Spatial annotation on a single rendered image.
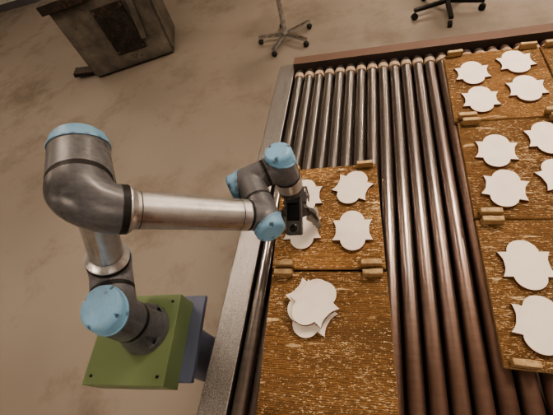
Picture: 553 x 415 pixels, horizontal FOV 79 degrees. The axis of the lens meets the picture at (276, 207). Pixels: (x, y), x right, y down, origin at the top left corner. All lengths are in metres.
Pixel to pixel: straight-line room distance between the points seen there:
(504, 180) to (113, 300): 1.19
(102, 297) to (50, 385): 1.72
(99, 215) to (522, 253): 1.04
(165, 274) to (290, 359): 1.59
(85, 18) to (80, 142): 3.91
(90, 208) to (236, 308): 0.60
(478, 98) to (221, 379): 1.32
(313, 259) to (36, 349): 2.18
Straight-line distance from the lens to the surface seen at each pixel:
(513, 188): 1.26
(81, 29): 4.68
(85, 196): 0.66
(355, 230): 1.10
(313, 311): 0.98
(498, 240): 1.15
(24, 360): 2.90
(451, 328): 1.03
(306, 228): 1.11
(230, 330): 1.09
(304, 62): 1.80
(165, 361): 1.11
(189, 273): 2.36
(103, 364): 1.22
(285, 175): 0.88
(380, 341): 0.99
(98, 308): 0.99
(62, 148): 0.73
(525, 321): 1.06
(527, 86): 1.61
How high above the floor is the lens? 1.90
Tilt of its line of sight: 53 degrees down
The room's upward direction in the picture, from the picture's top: 23 degrees counter-clockwise
